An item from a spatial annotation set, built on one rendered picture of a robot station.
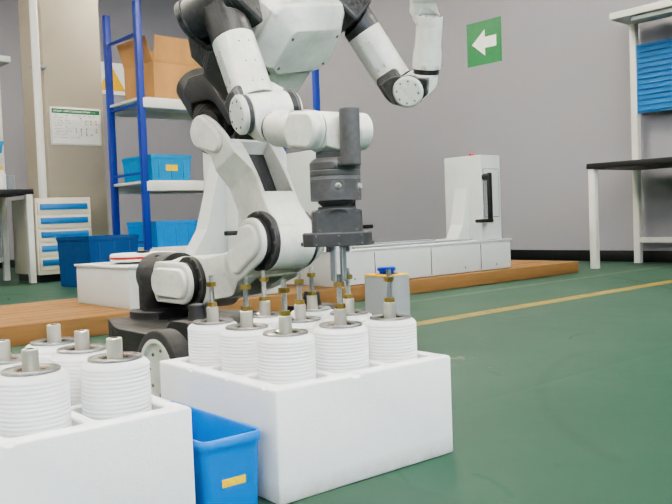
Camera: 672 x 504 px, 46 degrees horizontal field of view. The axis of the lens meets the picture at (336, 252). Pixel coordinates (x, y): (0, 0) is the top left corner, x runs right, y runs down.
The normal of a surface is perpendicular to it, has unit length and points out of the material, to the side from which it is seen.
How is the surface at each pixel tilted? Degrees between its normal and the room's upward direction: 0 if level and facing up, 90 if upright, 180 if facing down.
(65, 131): 90
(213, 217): 90
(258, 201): 90
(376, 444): 90
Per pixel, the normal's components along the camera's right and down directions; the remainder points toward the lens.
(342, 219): 0.11, 0.04
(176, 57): 0.70, 0.15
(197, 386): -0.77, 0.06
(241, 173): -0.57, 0.44
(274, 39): 0.09, 0.59
